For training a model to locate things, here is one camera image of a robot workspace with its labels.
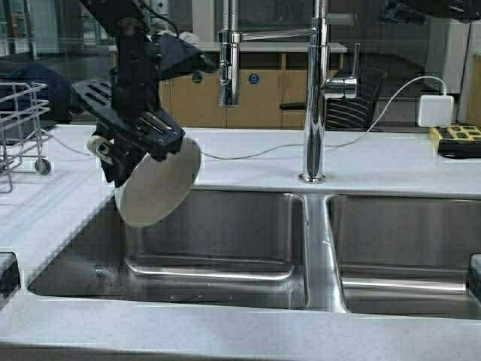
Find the yellow black box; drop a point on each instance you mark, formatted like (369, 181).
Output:
(458, 141)

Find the stainless steel double sink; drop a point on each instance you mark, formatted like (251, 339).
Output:
(365, 254)

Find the metal dish rack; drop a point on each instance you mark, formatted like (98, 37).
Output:
(22, 136)

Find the white frying pan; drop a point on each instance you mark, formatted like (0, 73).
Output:
(155, 189)

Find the white power adapter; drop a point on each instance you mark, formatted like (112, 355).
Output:
(435, 111)

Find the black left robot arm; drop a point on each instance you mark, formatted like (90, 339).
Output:
(144, 59)

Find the robot base corner right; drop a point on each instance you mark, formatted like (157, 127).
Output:
(473, 276)

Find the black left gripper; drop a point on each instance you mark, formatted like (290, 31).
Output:
(127, 129)

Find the robot base corner left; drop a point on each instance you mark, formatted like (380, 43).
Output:
(10, 277)

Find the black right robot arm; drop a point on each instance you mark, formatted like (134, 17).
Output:
(416, 11)

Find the black office chair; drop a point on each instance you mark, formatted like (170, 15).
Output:
(358, 113)

